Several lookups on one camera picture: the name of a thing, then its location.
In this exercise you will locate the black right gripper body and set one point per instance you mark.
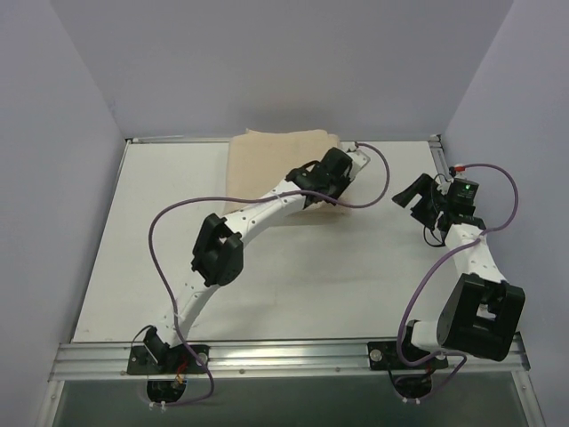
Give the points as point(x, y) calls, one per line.
point(423, 206)

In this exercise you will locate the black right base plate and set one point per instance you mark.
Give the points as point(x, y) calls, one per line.
point(391, 356)

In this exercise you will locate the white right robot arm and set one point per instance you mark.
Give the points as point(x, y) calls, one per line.
point(482, 312)

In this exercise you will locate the aluminium table edge rail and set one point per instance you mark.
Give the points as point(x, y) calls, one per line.
point(438, 155)

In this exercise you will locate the aluminium front rail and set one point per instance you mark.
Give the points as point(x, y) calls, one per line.
point(100, 361)

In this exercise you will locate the beige cloth wrap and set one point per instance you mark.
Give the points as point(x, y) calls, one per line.
point(258, 161)

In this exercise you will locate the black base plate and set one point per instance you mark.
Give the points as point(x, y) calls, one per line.
point(391, 356)
point(176, 361)

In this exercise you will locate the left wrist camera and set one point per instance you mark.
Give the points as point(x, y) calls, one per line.
point(359, 159)

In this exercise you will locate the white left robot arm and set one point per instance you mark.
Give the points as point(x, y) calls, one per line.
point(218, 254)

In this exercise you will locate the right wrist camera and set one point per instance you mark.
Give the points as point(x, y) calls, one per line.
point(461, 193)

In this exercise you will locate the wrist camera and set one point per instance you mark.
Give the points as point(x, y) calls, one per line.
point(359, 159)
point(461, 193)

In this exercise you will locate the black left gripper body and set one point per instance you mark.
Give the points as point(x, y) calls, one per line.
point(332, 191)

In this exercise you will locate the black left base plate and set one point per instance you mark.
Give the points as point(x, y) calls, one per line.
point(176, 361)

